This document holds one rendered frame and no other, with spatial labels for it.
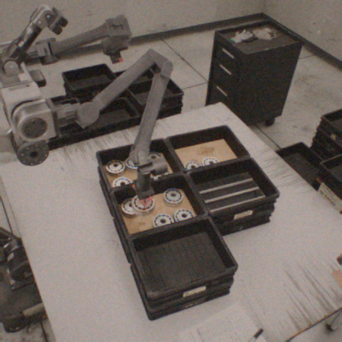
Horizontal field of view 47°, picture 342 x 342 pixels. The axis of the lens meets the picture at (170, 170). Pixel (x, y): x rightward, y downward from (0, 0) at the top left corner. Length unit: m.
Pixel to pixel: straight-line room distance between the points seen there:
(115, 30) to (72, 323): 1.26
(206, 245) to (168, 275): 0.24
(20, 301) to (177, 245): 1.03
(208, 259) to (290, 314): 0.44
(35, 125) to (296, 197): 1.52
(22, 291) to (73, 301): 0.67
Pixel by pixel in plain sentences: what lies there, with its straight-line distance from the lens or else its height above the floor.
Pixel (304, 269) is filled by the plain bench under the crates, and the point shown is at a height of 0.70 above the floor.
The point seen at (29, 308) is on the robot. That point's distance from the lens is 2.46.
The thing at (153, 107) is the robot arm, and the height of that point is 1.42.
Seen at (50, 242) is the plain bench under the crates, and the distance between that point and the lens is 2.09.
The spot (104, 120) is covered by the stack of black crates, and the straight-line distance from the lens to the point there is 3.29.
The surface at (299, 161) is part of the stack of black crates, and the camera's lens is 3.32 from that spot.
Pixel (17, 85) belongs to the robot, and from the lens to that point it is 1.63.
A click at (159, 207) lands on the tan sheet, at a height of 0.83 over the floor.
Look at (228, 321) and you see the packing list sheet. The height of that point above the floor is 0.70.
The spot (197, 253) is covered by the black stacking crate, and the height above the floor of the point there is 0.83.
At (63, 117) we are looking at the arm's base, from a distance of 1.52.
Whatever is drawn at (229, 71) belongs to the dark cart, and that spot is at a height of 0.66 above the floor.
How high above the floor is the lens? 2.36
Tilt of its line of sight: 44 degrees down
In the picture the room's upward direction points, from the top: 4 degrees clockwise
